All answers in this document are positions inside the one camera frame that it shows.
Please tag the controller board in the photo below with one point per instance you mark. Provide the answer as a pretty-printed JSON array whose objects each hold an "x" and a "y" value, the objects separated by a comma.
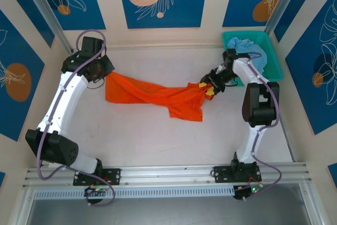
[
  {"x": 96, "y": 190},
  {"x": 250, "y": 190}
]

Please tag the left controller board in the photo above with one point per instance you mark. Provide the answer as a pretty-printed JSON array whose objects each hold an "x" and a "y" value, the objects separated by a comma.
[{"x": 96, "y": 190}]

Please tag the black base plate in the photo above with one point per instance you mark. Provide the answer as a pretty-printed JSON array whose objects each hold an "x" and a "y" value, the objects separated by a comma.
[
  {"x": 222, "y": 174},
  {"x": 114, "y": 176}
]

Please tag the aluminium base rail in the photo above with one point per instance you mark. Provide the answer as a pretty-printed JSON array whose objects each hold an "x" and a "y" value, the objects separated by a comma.
[{"x": 168, "y": 173}]

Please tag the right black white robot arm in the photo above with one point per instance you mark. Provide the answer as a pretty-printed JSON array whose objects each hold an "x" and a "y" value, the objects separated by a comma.
[{"x": 259, "y": 103}]

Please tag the teal plastic basket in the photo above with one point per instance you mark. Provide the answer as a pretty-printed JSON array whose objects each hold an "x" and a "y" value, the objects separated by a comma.
[{"x": 272, "y": 59}]

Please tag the light blue t-shirt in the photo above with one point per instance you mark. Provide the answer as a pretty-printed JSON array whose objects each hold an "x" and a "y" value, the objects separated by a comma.
[{"x": 247, "y": 47}]

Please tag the aluminium frame post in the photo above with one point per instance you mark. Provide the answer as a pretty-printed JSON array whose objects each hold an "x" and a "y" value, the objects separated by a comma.
[
  {"x": 47, "y": 11},
  {"x": 279, "y": 11}
]

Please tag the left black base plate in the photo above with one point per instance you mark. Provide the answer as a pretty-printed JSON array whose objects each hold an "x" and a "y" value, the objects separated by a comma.
[{"x": 114, "y": 176}]

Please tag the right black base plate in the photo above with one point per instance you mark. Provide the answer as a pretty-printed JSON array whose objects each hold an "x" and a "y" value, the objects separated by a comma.
[{"x": 222, "y": 174}]

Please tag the right controller board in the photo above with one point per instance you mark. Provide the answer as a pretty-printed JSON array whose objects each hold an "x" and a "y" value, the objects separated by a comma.
[{"x": 250, "y": 190}]

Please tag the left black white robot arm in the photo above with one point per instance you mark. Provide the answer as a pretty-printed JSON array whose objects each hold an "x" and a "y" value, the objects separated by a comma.
[{"x": 68, "y": 96}]

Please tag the orange t-shirt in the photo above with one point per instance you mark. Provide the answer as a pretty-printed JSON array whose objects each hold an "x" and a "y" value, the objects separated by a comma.
[{"x": 158, "y": 96}]

